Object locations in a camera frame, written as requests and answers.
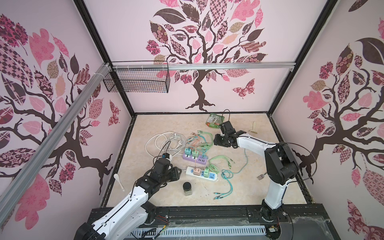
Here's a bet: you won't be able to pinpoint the pink charger plug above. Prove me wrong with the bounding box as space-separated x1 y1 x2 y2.
193 168 201 176

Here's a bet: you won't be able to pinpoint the teal charger plug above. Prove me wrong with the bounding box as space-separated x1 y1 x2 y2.
185 148 192 156

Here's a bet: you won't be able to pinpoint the light green charger plug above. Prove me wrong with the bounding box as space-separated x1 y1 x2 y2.
192 150 200 158

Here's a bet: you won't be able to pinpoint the small green charger plug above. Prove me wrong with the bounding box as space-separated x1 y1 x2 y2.
203 168 210 178

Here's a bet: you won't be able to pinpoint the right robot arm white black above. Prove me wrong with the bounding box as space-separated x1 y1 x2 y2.
214 121 299 222

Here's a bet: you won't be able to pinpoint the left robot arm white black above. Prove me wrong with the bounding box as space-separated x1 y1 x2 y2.
74 158 182 240

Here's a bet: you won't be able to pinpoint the green snack packet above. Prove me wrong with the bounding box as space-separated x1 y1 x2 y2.
206 113 225 129

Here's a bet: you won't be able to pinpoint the small wooden brush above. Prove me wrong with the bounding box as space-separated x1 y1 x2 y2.
250 121 258 134

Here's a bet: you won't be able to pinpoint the purple power strip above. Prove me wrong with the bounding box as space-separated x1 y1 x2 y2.
182 154 208 166

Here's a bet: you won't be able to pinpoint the white blue power strip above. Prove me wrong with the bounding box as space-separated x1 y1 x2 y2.
186 166 218 182

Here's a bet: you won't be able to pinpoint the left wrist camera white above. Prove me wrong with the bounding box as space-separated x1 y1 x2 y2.
162 153 173 162

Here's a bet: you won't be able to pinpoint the tangled green pink cables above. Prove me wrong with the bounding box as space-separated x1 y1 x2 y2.
185 129 250 201

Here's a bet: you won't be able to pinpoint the white coiled power cord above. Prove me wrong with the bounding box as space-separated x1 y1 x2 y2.
144 131 188 160

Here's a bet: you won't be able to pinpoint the white slotted cable duct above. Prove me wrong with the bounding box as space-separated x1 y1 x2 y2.
128 226 266 240

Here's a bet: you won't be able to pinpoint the aluminium rail bar back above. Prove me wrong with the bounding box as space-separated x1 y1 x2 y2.
113 62 296 71

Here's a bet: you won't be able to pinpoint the aluminium rail bar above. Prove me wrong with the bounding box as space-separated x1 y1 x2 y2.
0 63 111 224
113 62 296 71

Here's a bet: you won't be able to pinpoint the black wire mesh basket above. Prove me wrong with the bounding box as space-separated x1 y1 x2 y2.
103 60 171 93

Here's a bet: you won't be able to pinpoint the aluminium rail bar left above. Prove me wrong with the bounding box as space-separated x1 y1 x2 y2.
0 63 111 224

